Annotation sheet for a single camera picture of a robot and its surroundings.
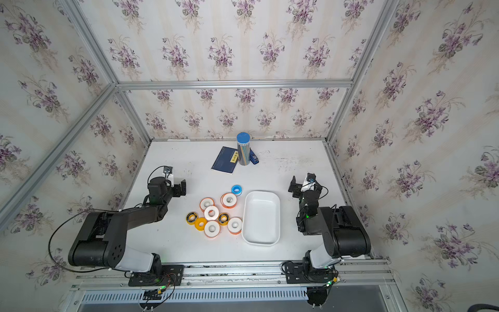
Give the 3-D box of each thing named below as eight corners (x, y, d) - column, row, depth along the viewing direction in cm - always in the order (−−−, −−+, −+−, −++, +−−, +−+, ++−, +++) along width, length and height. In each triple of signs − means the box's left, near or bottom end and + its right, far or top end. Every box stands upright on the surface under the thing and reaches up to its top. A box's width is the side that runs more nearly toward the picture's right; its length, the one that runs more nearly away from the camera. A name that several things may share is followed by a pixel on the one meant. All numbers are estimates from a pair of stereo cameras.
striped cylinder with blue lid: (238, 166, 110) (236, 141, 94) (238, 156, 114) (237, 132, 99) (250, 166, 110) (250, 141, 94) (250, 157, 114) (250, 132, 99)
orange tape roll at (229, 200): (220, 209, 92) (219, 205, 89) (221, 196, 96) (221, 192, 94) (236, 209, 92) (236, 205, 89) (237, 196, 96) (236, 192, 94)
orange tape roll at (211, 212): (204, 220, 89) (203, 217, 86) (206, 209, 92) (205, 205, 89) (218, 220, 89) (216, 217, 86) (219, 209, 92) (218, 205, 89)
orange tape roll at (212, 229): (204, 237, 84) (203, 234, 81) (206, 223, 88) (205, 220, 85) (219, 237, 84) (218, 234, 81) (221, 223, 88) (220, 220, 85)
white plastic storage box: (242, 247, 82) (241, 243, 77) (243, 197, 97) (243, 190, 92) (282, 247, 82) (285, 243, 77) (277, 197, 98) (279, 190, 93)
